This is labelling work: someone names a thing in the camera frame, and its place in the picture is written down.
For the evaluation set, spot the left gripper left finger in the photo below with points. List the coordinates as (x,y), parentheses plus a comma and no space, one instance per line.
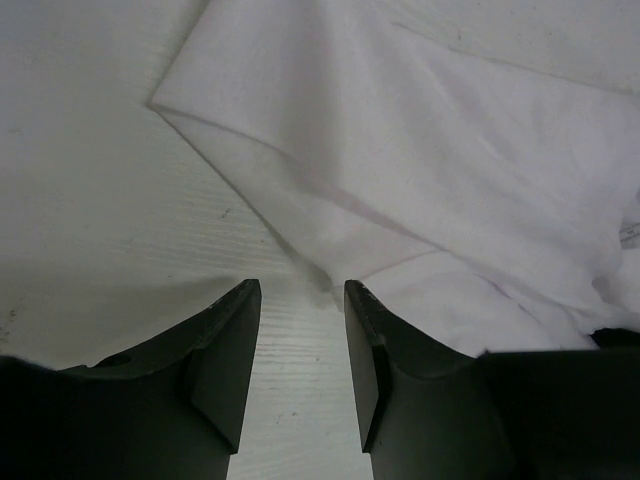
(171,407)

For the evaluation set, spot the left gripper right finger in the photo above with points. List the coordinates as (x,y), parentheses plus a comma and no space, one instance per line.
(426,411)

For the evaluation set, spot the white tank top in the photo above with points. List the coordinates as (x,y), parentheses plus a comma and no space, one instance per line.
(479,187)

